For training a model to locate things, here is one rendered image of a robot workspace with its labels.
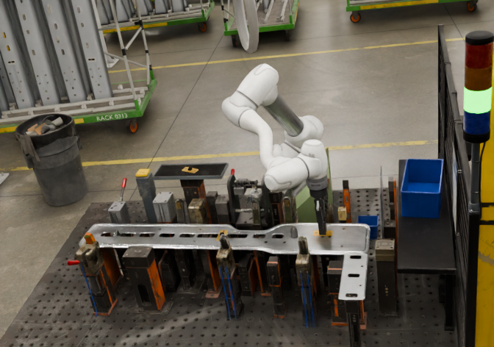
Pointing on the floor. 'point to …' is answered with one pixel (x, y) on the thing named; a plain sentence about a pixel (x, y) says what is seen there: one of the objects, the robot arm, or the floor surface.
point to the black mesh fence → (470, 281)
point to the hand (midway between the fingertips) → (322, 226)
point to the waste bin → (54, 156)
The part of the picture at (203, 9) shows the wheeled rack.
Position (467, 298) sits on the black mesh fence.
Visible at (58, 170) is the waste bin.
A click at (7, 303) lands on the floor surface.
